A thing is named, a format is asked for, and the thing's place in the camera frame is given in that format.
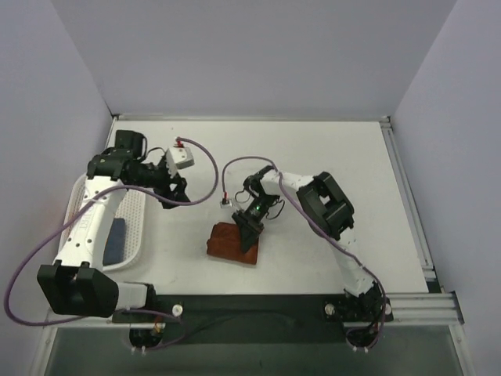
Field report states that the brown towel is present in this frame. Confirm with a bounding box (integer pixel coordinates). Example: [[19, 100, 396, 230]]
[[207, 222, 258, 266]]

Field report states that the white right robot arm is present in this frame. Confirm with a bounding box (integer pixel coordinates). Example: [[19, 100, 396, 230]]
[[232, 165, 386, 321]]

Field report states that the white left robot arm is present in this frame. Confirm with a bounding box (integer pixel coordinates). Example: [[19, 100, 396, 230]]
[[37, 130, 194, 323]]

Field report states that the white plastic basket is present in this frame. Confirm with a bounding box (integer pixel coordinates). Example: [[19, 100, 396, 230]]
[[56, 175, 146, 273]]

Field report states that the blue towel in basket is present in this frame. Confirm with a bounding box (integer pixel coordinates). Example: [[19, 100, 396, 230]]
[[103, 218, 126, 266]]

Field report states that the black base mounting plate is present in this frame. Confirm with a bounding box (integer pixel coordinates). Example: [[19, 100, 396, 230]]
[[112, 295, 394, 349]]

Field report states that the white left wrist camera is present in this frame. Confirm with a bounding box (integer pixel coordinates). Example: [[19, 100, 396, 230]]
[[165, 146, 195, 174]]

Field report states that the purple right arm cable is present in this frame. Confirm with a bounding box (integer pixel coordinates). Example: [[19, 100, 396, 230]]
[[221, 156, 387, 350]]

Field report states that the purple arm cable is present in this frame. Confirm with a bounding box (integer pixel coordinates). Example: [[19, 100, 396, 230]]
[[221, 156, 387, 350], [4, 136, 219, 349]]

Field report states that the aluminium back frame rail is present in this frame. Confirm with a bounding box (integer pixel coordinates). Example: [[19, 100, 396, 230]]
[[114, 114, 391, 124]]

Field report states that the aluminium frame rail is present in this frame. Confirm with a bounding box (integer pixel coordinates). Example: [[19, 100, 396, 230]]
[[114, 114, 391, 124], [41, 291, 464, 327]]

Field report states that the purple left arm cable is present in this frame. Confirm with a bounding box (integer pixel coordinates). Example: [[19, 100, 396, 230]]
[[4, 136, 219, 349]]

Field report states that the aluminium right side rail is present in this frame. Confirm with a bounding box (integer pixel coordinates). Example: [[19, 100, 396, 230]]
[[379, 117, 443, 293]]

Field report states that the aluminium front frame rail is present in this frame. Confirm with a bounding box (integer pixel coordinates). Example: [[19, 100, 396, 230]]
[[41, 291, 464, 327]]

